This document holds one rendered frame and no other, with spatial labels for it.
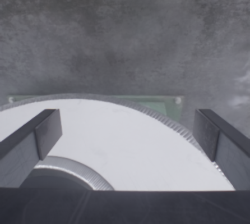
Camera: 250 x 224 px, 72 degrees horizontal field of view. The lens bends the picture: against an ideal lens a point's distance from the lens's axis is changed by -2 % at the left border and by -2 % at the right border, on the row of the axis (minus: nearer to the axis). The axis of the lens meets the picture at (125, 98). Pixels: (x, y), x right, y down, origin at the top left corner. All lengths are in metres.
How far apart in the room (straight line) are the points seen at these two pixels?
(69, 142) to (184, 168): 0.36
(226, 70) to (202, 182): 0.61
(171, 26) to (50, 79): 0.67
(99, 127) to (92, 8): 0.47
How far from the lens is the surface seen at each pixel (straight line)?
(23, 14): 0.92
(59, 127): 0.17
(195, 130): 0.17
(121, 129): 0.60
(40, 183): 0.68
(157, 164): 0.53
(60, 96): 0.79
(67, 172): 0.55
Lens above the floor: 0.75
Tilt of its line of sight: 49 degrees down
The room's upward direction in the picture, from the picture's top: 175 degrees counter-clockwise
